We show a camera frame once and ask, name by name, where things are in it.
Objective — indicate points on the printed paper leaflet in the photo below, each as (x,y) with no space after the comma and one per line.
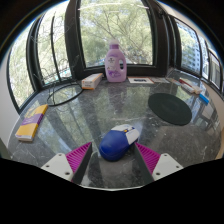
(160,80)

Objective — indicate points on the white flat box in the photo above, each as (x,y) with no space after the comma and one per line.
(193,89)

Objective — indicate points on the orange and white carton box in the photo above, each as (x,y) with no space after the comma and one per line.
(91,81)

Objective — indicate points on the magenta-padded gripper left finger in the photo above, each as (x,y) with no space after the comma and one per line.
(78,158)

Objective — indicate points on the purple detergent bottle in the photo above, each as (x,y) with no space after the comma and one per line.
(115,65)

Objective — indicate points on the white card with dark picture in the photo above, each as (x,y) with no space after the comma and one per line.
(140,80)

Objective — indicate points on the round black mouse pad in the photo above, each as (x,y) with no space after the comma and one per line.
(170,109)

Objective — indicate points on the yellow and purple book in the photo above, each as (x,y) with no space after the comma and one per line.
(31,122)

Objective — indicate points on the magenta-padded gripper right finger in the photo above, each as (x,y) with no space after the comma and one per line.
(150,159)

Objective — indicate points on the blue and white computer mouse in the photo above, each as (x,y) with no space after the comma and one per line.
(115,145)

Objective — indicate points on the red book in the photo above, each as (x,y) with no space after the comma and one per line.
(185,82)

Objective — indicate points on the blue and white small box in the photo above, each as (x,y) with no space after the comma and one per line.
(204,99)

